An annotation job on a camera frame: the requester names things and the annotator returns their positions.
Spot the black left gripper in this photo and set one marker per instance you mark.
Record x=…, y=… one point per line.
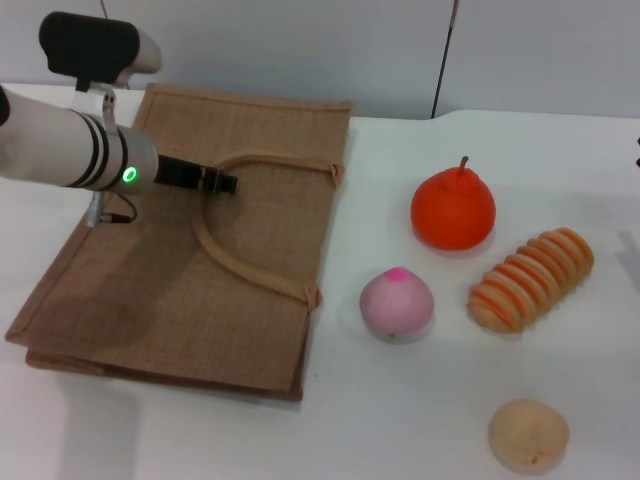
x=180, y=172

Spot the brown jute handbag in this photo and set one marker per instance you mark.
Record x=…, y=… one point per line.
x=240, y=310

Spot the pink peach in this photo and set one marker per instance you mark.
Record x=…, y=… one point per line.
x=395, y=305

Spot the orange pear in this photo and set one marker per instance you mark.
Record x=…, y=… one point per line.
x=452, y=215

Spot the striped orange bread loaf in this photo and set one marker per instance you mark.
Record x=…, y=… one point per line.
x=532, y=280

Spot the tan round fruit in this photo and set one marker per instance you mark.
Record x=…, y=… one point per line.
x=527, y=435

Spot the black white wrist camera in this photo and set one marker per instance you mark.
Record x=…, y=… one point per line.
x=90, y=42

